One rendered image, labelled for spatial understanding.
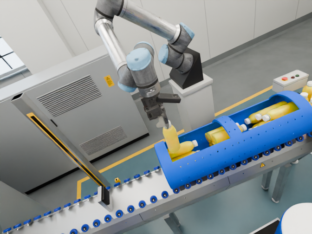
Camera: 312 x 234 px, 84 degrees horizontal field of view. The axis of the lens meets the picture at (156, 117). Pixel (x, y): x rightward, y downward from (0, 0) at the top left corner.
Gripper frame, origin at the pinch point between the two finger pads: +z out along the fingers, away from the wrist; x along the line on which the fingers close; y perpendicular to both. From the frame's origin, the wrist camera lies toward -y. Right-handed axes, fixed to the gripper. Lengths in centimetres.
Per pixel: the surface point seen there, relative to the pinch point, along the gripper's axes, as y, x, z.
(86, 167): 67, -31, 39
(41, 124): 68, -31, -9
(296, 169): -115, -10, 140
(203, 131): -22.9, -14.2, 31.9
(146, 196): 28, 4, 49
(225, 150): -23.9, 11.1, 23.9
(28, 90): 120, -136, 2
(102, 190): 52, -3, 34
